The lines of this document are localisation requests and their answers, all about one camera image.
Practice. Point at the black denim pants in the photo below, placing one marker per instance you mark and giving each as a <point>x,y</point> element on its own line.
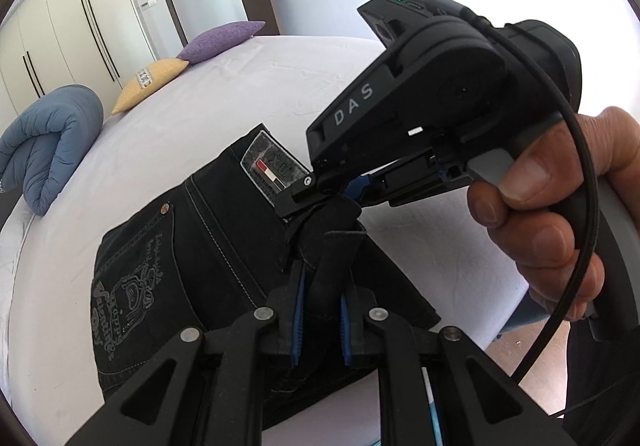
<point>200,251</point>

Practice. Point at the person's right hand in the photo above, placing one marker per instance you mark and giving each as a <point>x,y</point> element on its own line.
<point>545,236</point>

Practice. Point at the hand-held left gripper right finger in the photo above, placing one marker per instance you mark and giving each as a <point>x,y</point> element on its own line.
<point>345,328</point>

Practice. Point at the yellow pillow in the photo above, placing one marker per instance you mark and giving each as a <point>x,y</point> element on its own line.
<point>150,83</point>

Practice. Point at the cream wardrobe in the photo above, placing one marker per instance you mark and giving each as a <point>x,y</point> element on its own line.
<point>60,16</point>

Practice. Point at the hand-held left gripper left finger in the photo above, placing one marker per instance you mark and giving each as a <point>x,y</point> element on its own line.
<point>299,321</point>

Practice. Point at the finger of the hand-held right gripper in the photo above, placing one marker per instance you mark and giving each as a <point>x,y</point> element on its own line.
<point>305,193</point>
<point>415,183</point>

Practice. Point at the purple pillow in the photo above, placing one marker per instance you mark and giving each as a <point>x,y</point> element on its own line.
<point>222,41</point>

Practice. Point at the blue folded quilt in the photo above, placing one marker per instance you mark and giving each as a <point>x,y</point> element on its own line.
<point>50,136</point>

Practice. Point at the white bed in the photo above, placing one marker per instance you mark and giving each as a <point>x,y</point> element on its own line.
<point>225,91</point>

